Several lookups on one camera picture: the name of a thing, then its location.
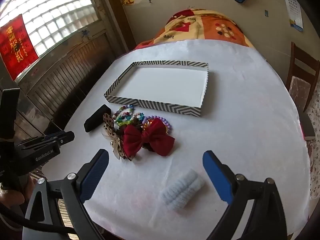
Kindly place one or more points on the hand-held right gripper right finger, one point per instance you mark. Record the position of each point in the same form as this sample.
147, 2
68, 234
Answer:
217, 177

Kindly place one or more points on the small blue wall sticker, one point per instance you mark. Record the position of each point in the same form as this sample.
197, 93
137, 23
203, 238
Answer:
266, 13

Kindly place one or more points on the striped cardboard box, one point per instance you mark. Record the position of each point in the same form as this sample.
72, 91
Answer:
162, 85

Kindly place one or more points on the blue flower sticker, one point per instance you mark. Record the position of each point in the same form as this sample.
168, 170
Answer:
85, 34

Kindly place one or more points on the polka dot ribbon bow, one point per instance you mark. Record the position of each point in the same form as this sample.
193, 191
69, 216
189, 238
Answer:
108, 124

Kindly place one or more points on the wooden chair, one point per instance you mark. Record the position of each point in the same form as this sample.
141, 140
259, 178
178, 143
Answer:
300, 60

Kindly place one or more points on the person's left hand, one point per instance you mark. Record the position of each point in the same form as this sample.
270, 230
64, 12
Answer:
12, 197

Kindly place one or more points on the wall calendar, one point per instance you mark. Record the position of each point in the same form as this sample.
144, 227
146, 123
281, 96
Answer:
293, 7

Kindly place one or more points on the red wall poster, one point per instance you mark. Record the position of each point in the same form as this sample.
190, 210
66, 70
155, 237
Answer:
15, 45

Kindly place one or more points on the white table cover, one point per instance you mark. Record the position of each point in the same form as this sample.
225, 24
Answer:
237, 120

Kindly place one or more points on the glass block window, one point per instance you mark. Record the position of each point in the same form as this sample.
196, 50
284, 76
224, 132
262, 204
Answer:
57, 10

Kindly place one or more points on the floral cloth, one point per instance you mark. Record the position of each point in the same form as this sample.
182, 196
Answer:
315, 120

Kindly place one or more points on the red fabric bow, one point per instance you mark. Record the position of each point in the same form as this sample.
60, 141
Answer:
150, 137

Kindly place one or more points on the orange printed blanket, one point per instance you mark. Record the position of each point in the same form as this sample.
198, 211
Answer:
200, 25

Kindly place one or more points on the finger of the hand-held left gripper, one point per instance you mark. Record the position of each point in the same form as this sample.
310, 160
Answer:
67, 137
54, 134

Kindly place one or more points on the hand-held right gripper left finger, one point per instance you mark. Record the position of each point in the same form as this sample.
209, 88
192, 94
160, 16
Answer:
95, 176

